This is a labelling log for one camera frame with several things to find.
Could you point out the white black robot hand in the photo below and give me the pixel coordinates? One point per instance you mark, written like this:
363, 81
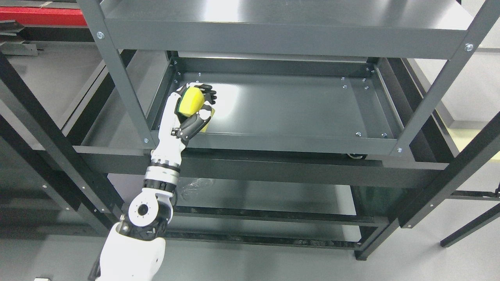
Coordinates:
176, 131

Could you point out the green yellow sponge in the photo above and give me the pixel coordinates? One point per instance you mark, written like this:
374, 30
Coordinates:
191, 101

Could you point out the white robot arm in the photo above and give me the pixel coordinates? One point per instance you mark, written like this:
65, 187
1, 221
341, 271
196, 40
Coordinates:
135, 246

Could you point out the grey metal shelf unit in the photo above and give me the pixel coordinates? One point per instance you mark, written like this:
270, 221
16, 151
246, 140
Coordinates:
324, 132

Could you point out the dark metal shelf rack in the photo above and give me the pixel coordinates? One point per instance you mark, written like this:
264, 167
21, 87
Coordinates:
100, 203

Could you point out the clear plastic wrap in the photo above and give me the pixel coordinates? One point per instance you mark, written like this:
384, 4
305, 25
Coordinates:
191, 188

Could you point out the red panel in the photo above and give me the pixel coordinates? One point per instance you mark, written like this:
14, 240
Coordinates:
43, 16

